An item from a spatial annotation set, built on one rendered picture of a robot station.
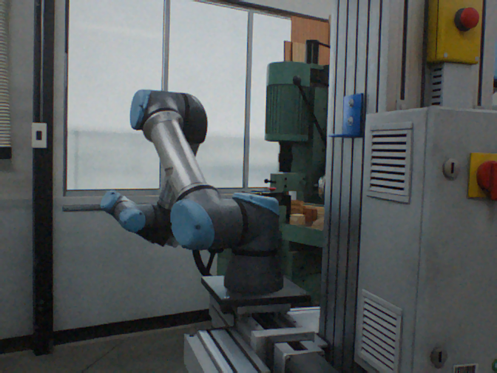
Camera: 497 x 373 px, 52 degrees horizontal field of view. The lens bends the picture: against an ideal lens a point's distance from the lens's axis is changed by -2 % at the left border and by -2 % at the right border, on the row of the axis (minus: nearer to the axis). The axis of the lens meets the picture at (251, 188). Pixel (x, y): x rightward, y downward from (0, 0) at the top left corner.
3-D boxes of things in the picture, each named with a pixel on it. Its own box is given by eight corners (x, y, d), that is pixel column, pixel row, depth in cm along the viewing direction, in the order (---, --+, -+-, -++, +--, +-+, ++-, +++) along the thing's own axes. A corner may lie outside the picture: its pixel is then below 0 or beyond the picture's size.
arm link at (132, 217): (157, 209, 165) (145, 199, 174) (124, 211, 159) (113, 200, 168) (155, 232, 167) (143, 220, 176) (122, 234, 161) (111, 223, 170)
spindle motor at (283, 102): (254, 140, 209) (257, 63, 207) (285, 142, 221) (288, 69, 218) (285, 141, 196) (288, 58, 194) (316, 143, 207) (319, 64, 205)
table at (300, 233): (197, 226, 211) (197, 212, 210) (254, 222, 231) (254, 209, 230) (307, 251, 165) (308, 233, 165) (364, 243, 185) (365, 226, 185)
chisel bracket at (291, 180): (268, 194, 209) (269, 172, 208) (293, 192, 218) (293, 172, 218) (282, 195, 203) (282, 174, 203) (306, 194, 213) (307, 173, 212)
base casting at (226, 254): (216, 256, 218) (216, 234, 217) (309, 243, 255) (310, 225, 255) (292, 277, 184) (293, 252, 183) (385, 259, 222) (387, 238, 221)
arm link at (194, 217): (254, 225, 119) (180, 83, 151) (196, 229, 111) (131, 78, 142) (235, 257, 126) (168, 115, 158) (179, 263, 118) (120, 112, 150)
